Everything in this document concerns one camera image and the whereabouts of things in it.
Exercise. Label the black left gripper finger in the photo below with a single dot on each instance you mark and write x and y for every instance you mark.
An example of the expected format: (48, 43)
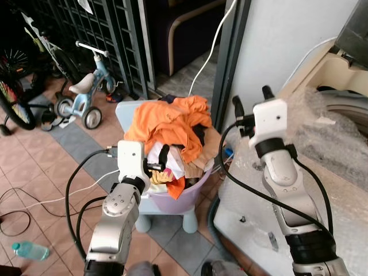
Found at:
(164, 154)
(167, 170)

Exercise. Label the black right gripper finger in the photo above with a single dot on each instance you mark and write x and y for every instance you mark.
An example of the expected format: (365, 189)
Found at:
(267, 92)
(238, 106)

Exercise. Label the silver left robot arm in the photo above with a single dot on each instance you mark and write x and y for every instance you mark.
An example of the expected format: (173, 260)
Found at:
(118, 221)

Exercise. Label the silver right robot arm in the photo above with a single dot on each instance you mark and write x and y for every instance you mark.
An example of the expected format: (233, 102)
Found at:
(284, 184)

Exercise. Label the cream washing machine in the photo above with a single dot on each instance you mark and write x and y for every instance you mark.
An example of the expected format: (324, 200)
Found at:
(339, 75)

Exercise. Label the white cloth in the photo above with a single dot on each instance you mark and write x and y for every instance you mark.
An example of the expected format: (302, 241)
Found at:
(172, 164)

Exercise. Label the yellow cloth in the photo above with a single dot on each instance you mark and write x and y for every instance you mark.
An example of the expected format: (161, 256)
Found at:
(160, 179)

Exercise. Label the orange garment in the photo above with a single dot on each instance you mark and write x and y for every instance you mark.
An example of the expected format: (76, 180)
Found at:
(167, 123)

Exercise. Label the purple plastic basin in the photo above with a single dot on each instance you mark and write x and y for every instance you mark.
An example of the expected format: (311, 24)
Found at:
(191, 192)

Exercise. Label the brown cloth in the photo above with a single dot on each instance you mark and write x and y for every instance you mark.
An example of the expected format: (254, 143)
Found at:
(204, 155)

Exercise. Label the light blue child chair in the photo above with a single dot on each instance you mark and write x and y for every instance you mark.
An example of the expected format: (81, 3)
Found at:
(124, 115)

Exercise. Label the light blue child tricycle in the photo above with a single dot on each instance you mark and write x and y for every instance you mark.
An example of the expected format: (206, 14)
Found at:
(98, 86)

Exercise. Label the grey left robot foot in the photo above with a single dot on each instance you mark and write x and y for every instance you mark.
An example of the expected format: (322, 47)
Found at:
(144, 269)

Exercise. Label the grey robot foot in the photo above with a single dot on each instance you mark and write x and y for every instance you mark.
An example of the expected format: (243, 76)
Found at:
(224, 268)
(144, 269)

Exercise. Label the grey right robot foot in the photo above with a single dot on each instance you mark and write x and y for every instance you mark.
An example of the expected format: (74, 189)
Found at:
(224, 268)

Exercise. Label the black metal grid gate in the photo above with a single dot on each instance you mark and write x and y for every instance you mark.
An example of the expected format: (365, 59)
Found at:
(98, 26)

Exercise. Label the clear plastic water bottle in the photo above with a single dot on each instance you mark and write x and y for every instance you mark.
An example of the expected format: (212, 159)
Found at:
(30, 250)

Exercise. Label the black bicycle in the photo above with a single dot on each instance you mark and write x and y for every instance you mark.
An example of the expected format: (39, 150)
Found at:
(12, 106)

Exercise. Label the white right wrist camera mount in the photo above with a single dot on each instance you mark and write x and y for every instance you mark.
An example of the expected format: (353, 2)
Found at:
(270, 121)

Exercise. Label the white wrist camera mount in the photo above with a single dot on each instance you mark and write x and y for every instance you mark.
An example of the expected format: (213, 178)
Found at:
(270, 121)
(131, 158)

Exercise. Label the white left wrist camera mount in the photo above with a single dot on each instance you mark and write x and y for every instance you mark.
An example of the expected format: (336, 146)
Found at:
(131, 158)

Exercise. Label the dark grey door frame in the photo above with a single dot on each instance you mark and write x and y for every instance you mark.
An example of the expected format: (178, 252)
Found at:
(230, 57)

